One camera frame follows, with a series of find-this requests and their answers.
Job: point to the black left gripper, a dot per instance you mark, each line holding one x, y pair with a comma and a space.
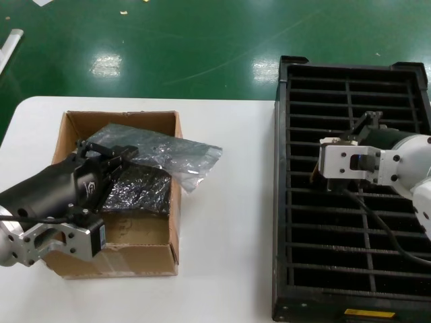
54, 188

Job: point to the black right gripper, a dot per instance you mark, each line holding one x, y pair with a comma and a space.
384, 138

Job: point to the grey transparent antistatic bag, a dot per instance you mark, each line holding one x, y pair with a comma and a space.
188, 158

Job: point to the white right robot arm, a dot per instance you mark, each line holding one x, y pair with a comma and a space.
414, 158

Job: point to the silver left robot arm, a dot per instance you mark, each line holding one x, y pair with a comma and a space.
8, 242

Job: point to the brown cardboard box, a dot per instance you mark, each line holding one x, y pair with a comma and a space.
111, 129

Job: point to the graphics card in shiny bag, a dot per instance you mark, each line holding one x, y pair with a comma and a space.
141, 191

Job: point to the black slotted plastic container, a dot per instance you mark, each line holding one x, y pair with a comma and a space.
279, 202

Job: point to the white pipe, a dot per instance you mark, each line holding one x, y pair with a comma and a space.
10, 45

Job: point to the white paper sheet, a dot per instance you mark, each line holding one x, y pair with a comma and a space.
42, 2

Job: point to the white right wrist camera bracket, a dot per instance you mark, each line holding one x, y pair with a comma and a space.
340, 161

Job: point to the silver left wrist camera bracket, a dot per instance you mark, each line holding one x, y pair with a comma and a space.
70, 242

